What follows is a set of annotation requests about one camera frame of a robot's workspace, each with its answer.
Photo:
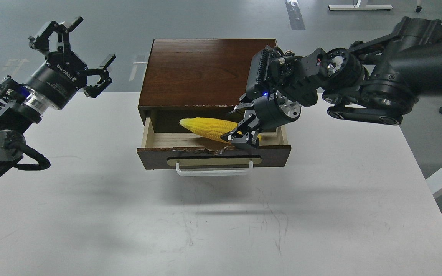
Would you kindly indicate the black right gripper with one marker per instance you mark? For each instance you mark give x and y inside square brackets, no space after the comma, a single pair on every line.
[264,113]

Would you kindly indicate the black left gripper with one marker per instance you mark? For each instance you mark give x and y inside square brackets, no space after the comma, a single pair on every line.
[58,82]

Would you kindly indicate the yellow corn cob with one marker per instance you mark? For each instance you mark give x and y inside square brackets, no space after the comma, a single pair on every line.
[210,128]

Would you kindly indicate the wooden drawer with white handle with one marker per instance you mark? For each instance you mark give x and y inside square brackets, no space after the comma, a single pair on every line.
[168,145]

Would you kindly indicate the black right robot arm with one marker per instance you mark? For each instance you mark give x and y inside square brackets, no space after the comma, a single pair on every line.
[376,82]

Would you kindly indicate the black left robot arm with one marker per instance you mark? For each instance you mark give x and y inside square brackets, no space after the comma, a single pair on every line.
[21,106]

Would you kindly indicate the dark wooden cabinet box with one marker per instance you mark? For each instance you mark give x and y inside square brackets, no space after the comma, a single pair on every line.
[188,78]

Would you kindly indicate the grey floor tape strip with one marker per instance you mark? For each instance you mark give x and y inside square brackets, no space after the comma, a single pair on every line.
[294,15]

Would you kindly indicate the white desk base bar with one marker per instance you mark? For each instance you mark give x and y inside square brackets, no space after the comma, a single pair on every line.
[359,5]

